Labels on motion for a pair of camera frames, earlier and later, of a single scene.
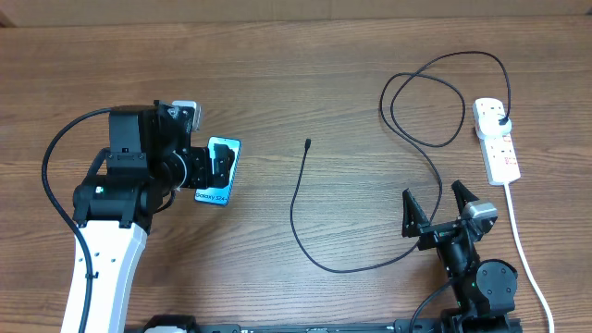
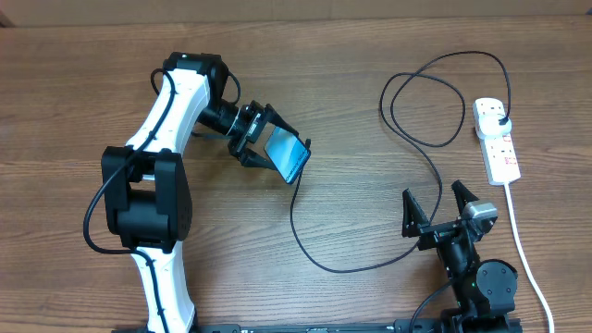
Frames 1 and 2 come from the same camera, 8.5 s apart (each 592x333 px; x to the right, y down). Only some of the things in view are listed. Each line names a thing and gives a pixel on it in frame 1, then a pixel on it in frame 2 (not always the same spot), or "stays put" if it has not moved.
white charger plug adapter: [489, 125] stays put
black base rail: [410, 324] stays put
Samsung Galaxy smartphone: [217, 195] -> [288, 153]
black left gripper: [202, 176] -> [238, 148]
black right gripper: [414, 225] stays put
